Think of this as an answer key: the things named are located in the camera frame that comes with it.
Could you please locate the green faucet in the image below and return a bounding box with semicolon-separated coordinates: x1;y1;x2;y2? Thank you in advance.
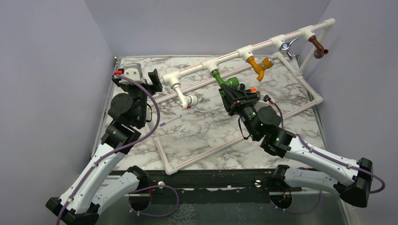
211;70;240;89

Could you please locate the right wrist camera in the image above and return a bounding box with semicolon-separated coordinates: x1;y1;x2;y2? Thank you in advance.
261;95;274;105

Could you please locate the orange yellow faucet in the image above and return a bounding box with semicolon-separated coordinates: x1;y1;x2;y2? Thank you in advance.
246;56;275;82

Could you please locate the chrome lever faucet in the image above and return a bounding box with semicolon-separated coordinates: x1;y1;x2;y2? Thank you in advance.
279;37;298;61

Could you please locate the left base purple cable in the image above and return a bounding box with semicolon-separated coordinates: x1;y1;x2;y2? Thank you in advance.
128;185;180;218

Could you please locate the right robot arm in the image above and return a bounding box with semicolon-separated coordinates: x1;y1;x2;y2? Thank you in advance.
219;84;373;208

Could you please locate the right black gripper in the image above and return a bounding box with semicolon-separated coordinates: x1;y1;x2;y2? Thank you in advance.
219;83;260;139

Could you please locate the black table front rail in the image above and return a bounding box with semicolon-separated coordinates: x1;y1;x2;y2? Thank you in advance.
126;169;301;205

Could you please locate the white plastic faucet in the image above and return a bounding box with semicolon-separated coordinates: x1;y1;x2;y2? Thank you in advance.
172;84;199;110

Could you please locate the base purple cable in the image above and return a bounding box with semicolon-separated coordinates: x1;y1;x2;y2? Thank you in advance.
128;185;180;218
269;189;323;216

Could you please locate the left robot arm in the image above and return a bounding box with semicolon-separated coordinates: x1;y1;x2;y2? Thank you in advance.
46;68;163;225

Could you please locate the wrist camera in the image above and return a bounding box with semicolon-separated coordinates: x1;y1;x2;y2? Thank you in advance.
123;63;143;82
261;95;274;105

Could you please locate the brown faucet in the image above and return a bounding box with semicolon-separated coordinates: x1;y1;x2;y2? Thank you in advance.
308;35;329;59

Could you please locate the purple white pen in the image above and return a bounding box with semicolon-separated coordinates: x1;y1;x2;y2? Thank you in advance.
159;114;182;127

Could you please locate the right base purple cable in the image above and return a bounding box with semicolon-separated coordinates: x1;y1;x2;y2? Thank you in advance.
269;189;323;216

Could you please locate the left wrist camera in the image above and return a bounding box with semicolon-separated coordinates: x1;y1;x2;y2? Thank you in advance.
123;63;143;82

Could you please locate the white PVC pipe frame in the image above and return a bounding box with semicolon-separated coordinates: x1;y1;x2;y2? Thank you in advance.
146;18;337;176

